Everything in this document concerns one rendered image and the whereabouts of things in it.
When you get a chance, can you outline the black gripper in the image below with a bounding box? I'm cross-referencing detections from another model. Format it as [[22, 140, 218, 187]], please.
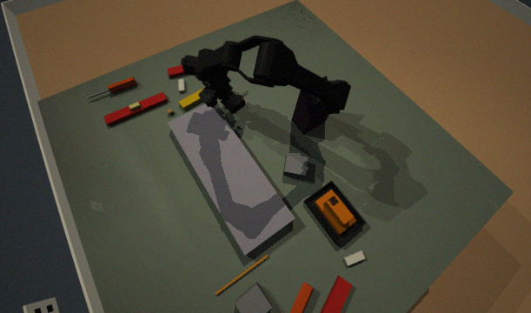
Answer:
[[202, 76, 245, 114]]

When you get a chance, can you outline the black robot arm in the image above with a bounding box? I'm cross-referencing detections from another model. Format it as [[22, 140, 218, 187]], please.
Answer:
[[182, 36, 351, 114]]

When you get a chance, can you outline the red flat bar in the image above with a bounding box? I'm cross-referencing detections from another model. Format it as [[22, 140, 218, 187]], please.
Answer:
[[104, 92, 169, 126], [320, 276, 352, 313], [168, 66, 186, 78]]

